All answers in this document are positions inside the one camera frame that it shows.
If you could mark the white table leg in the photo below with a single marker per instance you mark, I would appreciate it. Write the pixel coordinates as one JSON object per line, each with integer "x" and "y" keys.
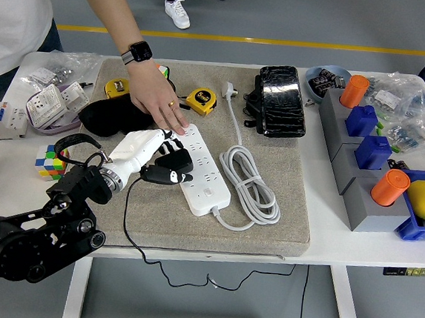
{"x": 345, "y": 304}
{"x": 76, "y": 292}

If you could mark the black wrist watch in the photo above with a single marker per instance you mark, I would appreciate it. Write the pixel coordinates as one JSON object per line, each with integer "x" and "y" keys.
{"x": 140, "y": 51}

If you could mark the clear bag with blue parts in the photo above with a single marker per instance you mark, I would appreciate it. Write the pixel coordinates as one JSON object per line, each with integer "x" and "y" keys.
{"x": 408, "y": 135}

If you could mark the glossy black cracked case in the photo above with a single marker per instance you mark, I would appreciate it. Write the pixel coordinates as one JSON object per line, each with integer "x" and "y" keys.
{"x": 283, "y": 98}

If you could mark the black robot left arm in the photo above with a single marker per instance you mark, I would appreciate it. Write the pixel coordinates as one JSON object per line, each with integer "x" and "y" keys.
{"x": 80, "y": 184}

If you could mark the blue plastic bin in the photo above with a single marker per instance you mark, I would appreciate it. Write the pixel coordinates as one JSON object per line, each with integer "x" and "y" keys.
{"x": 414, "y": 230}

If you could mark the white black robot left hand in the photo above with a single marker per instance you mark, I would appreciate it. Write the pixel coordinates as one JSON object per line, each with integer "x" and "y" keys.
{"x": 131, "y": 148}

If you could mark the clear bag with metal parts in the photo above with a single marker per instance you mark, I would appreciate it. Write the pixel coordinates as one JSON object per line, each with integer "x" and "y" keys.
{"x": 56, "y": 69}

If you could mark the blue block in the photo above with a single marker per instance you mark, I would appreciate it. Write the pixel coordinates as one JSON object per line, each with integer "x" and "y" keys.
{"x": 361, "y": 121}
{"x": 373, "y": 152}

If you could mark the black capacitors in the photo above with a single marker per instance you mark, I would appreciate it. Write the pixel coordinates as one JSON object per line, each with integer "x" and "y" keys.
{"x": 323, "y": 81}

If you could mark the small white wall socket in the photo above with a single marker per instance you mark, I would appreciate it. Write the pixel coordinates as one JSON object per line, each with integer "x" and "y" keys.
{"x": 74, "y": 95}

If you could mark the small yellow tape measure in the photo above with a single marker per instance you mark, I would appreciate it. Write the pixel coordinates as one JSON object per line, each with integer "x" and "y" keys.
{"x": 116, "y": 87}

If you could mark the white circuit breaker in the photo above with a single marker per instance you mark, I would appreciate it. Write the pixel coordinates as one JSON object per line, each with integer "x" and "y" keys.
{"x": 7, "y": 122}

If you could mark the small black clip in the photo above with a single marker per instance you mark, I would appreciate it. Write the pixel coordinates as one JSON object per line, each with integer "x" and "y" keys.
{"x": 396, "y": 164}

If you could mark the black cloth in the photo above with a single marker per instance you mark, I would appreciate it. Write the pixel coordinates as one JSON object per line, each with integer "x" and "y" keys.
{"x": 104, "y": 120}

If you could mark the purple tray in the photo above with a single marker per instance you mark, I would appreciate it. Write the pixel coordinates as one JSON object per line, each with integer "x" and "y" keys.
{"x": 57, "y": 127}

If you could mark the white power strip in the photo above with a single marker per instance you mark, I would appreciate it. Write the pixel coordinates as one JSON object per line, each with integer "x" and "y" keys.
{"x": 209, "y": 199}

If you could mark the small metal clip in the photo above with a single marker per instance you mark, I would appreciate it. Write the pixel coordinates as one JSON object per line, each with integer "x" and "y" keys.
{"x": 309, "y": 102}

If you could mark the grey block holder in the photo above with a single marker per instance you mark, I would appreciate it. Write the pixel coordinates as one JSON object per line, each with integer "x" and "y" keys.
{"x": 371, "y": 219}
{"x": 339, "y": 136}
{"x": 329, "y": 106}
{"x": 346, "y": 167}

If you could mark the black plastic holder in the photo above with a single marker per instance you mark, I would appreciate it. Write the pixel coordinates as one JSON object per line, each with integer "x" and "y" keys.
{"x": 253, "y": 99}

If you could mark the person's left hand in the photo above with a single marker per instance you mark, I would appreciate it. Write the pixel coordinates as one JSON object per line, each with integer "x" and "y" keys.
{"x": 155, "y": 94}

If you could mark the small metal bit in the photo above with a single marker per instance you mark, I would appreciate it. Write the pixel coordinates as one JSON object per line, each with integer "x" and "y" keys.
{"x": 87, "y": 83}

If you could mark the small colourful puzzle cube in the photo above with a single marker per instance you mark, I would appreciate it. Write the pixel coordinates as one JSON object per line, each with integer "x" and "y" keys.
{"x": 48, "y": 163}

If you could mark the green plastic clip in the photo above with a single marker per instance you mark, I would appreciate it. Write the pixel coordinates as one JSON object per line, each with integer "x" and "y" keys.
{"x": 396, "y": 148}
{"x": 380, "y": 126}

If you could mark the black plug adapter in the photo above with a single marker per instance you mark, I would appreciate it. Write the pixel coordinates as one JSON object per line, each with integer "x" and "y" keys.
{"x": 177, "y": 159}

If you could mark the large colourful puzzle cube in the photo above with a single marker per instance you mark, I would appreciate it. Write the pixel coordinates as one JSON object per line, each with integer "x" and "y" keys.
{"x": 163, "y": 71}

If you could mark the black yellow label strip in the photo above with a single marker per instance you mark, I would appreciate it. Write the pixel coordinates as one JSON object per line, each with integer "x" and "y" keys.
{"x": 411, "y": 272}

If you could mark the grey-brown mat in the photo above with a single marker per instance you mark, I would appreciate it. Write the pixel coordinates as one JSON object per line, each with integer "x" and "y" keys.
{"x": 246, "y": 240}

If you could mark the clear bag with white label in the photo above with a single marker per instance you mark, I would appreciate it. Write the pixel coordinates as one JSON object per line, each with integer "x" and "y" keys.
{"x": 400, "y": 93}

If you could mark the person's left forearm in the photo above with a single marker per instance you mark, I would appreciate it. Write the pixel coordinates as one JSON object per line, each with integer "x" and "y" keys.
{"x": 114, "y": 9}

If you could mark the light blue bowl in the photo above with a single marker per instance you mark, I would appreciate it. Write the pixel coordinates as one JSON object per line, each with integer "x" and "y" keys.
{"x": 311, "y": 89}

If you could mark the large white wall socket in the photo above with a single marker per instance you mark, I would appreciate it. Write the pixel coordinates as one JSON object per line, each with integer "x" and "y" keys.
{"x": 46, "y": 105}

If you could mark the orange cylinder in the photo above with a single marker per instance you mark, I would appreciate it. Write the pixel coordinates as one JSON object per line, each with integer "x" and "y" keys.
{"x": 354, "y": 91}
{"x": 390, "y": 187}

